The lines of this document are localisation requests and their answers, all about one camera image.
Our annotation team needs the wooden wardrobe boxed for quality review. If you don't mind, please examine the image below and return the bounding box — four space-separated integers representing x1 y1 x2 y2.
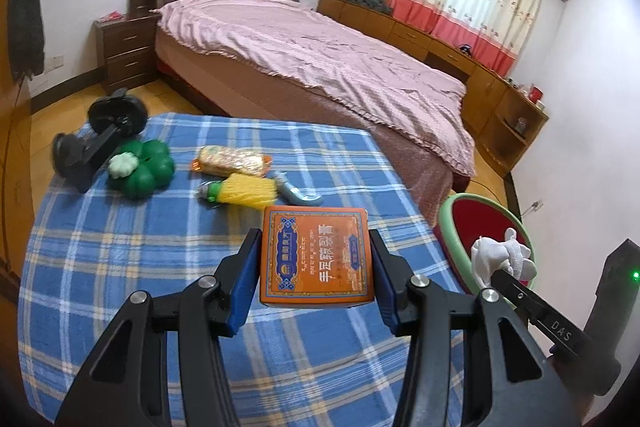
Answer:
0 0 34 303

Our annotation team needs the white glove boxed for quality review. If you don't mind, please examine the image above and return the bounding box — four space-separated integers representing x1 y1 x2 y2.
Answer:
471 228 537 288

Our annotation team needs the long wooden cabinet desk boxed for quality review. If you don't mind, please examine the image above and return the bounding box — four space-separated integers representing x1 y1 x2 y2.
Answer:
317 0 548 176

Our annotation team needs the red bin with green rim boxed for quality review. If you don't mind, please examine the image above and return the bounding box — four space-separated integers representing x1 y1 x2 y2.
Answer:
434 193 535 294

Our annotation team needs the red cup on cabinet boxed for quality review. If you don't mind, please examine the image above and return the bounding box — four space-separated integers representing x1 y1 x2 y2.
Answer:
528 86 542 104

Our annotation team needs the orange ointment box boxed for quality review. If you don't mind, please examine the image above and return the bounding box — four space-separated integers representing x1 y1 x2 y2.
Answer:
259 206 374 309

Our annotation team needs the dark wooden nightstand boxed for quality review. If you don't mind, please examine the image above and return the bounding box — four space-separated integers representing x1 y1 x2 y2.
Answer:
93 13 158 94

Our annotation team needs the pink bed cover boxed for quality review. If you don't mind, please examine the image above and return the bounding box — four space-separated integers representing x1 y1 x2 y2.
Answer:
156 0 475 176

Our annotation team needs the orange snack cracker packet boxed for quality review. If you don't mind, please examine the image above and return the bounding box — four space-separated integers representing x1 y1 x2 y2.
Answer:
191 145 272 178

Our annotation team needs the black suction mount stand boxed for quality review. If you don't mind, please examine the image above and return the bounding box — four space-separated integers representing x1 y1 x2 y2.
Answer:
52 88 149 193

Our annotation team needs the dark wooden bed frame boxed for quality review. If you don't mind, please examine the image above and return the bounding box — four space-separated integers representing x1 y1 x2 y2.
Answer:
127 0 310 108

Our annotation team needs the light blue curved tube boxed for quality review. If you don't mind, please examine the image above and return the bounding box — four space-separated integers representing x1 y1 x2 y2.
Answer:
271 171 322 207

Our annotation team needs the green clover toy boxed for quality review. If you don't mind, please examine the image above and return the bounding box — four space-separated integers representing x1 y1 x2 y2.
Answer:
107 140 176 200

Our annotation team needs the dark clothes pile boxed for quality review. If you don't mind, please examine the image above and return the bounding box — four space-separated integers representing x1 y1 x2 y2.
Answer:
345 0 393 15

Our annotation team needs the black jacket hanging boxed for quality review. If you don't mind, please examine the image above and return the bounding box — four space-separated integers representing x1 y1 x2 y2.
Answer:
8 0 44 81

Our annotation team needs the small green white bottle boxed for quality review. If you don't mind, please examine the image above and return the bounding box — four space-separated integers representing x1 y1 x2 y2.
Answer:
198 181 222 205

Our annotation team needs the blue plaid table blanket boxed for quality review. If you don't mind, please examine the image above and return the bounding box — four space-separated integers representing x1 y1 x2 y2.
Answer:
17 113 458 426

